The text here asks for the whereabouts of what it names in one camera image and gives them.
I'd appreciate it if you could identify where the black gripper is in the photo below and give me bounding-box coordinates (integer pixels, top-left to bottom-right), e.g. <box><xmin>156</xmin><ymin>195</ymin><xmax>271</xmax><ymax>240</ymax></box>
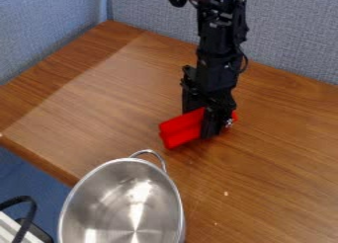
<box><xmin>180</xmin><ymin>49</ymin><xmax>244</xmax><ymax>139</ymax></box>

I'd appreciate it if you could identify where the red rectangular block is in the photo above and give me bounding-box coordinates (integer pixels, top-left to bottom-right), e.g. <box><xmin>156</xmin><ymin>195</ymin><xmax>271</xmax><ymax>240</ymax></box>
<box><xmin>159</xmin><ymin>108</ymin><xmax>238</xmax><ymax>149</ymax></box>

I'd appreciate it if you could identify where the metal pot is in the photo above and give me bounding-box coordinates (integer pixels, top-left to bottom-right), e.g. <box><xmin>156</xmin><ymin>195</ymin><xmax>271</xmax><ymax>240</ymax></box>
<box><xmin>56</xmin><ymin>149</ymin><xmax>186</xmax><ymax>243</ymax></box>

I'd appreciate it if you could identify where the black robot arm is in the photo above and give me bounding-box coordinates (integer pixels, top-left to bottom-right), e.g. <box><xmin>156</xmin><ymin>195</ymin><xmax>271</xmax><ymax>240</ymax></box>
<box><xmin>168</xmin><ymin>0</ymin><xmax>250</xmax><ymax>139</ymax></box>

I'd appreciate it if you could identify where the white and black device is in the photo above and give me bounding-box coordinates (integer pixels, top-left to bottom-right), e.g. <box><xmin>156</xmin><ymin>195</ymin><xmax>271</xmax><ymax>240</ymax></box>
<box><xmin>0</xmin><ymin>211</ymin><xmax>55</xmax><ymax>243</ymax></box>

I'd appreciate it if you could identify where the black cable loop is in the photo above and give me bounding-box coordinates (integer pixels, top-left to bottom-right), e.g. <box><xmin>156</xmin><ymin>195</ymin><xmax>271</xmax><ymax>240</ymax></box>
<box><xmin>0</xmin><ymin>196</ymin><xmax>39</xmax><ymax>243</ymax></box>

